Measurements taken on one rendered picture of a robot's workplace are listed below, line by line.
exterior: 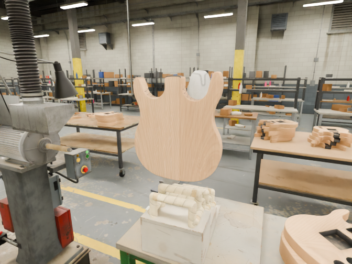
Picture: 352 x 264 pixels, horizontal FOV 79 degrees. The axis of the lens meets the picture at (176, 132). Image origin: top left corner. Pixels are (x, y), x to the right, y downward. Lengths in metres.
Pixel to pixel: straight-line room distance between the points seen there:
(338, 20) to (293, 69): 2.46
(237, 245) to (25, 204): 1.38
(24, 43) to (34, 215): 1.15
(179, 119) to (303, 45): 11.36
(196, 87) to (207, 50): 11.34
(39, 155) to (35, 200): 0.40
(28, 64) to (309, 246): 1.54
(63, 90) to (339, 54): 11.62
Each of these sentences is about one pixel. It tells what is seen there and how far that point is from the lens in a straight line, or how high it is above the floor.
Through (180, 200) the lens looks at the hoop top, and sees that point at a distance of 0.86.
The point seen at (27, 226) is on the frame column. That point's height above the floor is 0.67.
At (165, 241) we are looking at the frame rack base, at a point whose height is 1.02.
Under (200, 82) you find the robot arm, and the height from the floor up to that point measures 1.65.
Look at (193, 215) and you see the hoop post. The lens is 0.87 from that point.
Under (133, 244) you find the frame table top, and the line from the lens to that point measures 1.12.
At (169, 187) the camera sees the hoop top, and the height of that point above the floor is 1.21.
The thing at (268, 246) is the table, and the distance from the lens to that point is 1.21.
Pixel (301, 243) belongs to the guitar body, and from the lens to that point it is 1.07.
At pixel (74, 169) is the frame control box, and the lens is 1.78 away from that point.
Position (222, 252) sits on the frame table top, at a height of 0.93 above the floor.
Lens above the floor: 1.67
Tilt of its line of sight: 14 degrees down
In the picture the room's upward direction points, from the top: straight up
